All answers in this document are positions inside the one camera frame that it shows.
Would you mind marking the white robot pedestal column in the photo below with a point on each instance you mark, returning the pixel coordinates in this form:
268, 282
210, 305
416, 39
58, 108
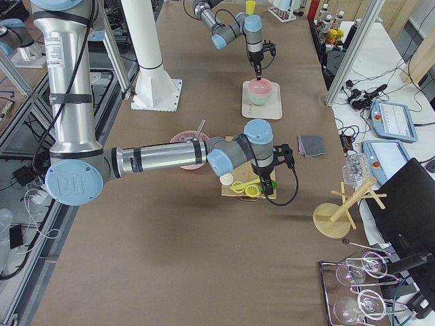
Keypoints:
155, 90

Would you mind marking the aluminium frame post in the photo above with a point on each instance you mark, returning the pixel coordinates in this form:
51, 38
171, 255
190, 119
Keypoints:
351, 54

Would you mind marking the black monitor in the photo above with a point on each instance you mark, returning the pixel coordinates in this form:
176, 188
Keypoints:
407, 221

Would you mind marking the wooden mug tree stand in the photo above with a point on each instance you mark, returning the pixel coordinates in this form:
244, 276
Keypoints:
335, 221

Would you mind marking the upper lemon slice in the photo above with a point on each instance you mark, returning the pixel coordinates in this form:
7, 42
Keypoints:
253, 191

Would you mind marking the blue teach pendant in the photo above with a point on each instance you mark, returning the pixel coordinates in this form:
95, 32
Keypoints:
386, 158
393, 121

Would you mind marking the bamboo cutting board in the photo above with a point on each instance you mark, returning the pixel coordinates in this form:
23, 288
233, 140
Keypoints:
244, 174

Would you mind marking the wine glass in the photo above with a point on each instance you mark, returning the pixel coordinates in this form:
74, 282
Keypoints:
354, 271
367, 306

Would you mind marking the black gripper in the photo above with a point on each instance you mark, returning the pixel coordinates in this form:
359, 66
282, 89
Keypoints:
262, 172
255, 58

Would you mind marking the white rabbit tray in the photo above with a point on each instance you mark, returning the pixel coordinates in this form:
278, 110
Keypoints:
271, 110

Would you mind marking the folded grey cloth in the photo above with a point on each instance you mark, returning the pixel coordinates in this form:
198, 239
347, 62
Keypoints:
311, 146

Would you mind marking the white steamed bun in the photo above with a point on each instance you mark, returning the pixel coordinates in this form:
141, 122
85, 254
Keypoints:
227, 179

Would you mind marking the large pink bowl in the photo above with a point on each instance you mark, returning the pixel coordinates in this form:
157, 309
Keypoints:
186, 136

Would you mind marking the black framed glass rack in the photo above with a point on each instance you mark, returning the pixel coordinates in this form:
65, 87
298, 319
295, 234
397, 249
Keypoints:
352, 290

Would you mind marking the yellow plastic knife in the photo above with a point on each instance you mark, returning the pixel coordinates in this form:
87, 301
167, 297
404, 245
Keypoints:
240, 186

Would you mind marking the metal ice scoop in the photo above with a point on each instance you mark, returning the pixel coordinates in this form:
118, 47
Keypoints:
199, 130

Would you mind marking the white wire cup rack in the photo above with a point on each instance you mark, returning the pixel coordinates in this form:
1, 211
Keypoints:
285, 10

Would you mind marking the small pink bowl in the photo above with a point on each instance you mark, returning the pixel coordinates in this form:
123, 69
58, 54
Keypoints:
260, 87

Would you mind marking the top green bowl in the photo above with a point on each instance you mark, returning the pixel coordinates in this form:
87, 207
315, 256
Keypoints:
259, 99

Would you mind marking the yellow plastic cup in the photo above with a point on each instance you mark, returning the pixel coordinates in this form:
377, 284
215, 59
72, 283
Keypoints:
250, 7

